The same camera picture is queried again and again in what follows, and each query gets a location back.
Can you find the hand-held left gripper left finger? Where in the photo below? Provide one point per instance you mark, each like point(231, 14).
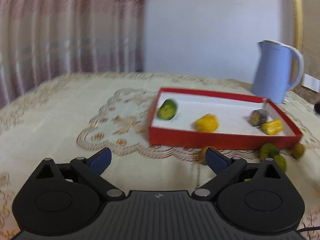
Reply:
point(101, 161)

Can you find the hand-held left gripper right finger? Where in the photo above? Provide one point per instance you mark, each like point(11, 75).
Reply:
point(216, 161)

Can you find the small orange fruit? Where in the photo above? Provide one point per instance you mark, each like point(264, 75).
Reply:
point(203, 156)

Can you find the yellow fruit wedge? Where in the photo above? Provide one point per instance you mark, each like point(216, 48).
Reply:
point(272, 127)
point(207, 123)

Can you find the red shallow box tray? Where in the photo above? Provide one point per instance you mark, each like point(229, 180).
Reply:
point(225, 120)

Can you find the small green cucumber piece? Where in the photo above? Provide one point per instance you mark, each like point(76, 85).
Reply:
point(268, 151)

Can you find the dark sugarcane piece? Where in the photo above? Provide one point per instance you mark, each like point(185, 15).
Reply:
point(258, 117)

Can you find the round green fruit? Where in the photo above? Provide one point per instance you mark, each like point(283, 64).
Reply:
point(281, 162)

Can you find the large green cucumber piece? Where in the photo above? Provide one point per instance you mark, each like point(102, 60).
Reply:
point(168, 109)

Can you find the small yellow-green fruit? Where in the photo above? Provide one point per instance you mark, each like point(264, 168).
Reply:
point(298, 150)

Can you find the cream embroidered tablecloth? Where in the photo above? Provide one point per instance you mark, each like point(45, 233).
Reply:
point(75, 130)

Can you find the blue electric kettle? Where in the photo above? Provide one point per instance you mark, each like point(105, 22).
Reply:
point(271, 72)

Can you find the pink floral curtain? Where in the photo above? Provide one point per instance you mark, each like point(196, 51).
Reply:
point(62, 37)

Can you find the white wall switch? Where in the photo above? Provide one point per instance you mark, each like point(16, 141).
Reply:
point(311, 83)

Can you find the gold frame moulding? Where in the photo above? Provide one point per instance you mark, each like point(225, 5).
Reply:
point(297, 12)

